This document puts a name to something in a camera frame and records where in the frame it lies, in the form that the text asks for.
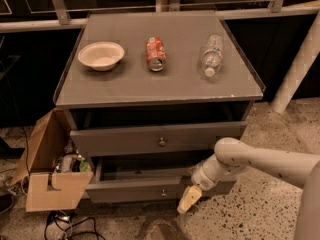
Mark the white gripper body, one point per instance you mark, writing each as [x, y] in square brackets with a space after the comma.
[202, 178]

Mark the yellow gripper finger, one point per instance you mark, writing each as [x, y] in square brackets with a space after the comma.
[190, 196]

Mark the grey drawer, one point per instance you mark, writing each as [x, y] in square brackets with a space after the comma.
[142, 177]
[154, 139]

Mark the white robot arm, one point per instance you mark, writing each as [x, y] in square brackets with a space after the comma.
[231, 155]

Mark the grey top drawer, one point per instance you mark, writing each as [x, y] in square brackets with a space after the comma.
[154, 139]

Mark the grey drawer cabinet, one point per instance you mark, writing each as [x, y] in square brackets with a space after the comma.
[131, 95]

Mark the open cardboard box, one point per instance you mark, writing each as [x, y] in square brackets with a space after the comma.
[47, 190]

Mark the clear plastic water bottle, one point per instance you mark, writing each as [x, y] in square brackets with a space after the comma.
[212, 59]

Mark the orange soda can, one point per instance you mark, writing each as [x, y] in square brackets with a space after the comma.
[155, 54]

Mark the white paper bowl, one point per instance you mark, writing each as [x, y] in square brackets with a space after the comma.
[101, 56]

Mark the white diagonal pole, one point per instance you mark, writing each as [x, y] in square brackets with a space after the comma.
[305, 57]

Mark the metal railing frame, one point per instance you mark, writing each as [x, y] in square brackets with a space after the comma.
[38, 15]

